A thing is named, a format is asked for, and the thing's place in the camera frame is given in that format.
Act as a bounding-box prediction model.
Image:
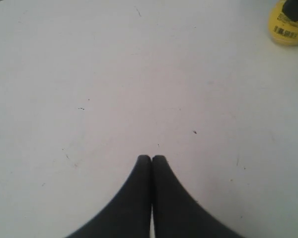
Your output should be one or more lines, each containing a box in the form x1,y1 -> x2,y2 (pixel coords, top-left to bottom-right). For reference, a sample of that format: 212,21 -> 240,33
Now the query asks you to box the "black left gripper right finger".
151,155 -> 242,238

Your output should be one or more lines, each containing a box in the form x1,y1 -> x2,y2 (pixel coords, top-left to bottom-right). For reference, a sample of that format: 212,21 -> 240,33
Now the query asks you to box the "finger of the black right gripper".
282,0 -> 298,22

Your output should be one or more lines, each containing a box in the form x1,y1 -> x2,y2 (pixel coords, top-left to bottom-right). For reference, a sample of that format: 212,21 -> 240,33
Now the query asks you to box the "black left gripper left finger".
71,155 -> 151,238

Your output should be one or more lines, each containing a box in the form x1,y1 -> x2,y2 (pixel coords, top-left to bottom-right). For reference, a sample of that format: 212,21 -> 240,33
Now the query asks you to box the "yellow tennis ball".
268,0 -> 298,46

